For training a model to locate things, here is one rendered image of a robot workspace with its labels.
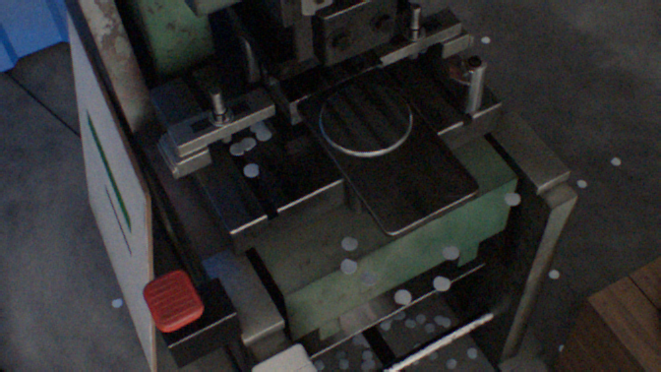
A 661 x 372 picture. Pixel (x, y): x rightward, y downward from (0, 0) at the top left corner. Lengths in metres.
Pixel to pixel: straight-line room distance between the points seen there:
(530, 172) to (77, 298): 1.11
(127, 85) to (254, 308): 0.44
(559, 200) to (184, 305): 0.57
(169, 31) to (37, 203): 0.96
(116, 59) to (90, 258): 0.77
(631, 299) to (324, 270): 0.61
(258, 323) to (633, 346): 0.67
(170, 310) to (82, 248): 1.03
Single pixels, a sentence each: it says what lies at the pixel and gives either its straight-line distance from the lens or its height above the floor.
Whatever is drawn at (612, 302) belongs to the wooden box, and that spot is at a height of 0.35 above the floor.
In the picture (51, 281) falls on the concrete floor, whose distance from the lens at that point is 1.96.
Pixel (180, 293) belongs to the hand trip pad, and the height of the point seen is 0.76.
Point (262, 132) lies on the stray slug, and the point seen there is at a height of 0.71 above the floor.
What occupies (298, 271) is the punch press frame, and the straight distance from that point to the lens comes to 1.10.
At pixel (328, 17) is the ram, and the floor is 0.97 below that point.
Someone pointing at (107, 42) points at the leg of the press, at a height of 0.75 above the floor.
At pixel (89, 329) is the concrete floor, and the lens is 1.87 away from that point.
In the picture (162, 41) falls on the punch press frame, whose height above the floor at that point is 0.77.
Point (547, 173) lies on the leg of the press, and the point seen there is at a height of 0.64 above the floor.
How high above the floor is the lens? 1.61
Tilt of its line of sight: 55 degrees down
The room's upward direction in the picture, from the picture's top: 3 degrees counter-clockwise
